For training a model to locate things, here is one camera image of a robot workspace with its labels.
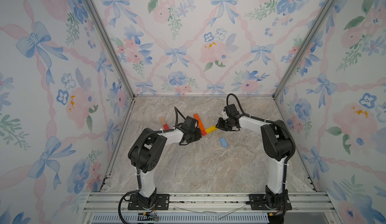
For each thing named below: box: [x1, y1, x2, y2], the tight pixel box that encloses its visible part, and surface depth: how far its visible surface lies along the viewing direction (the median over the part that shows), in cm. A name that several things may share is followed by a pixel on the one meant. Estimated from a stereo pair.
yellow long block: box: [205, 125, 218, 134], surface depth 102 cm
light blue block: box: [219, 137, 228, 148], surface depth 97 cm
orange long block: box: [195, 116, 206, 132], surface depth 105 cm
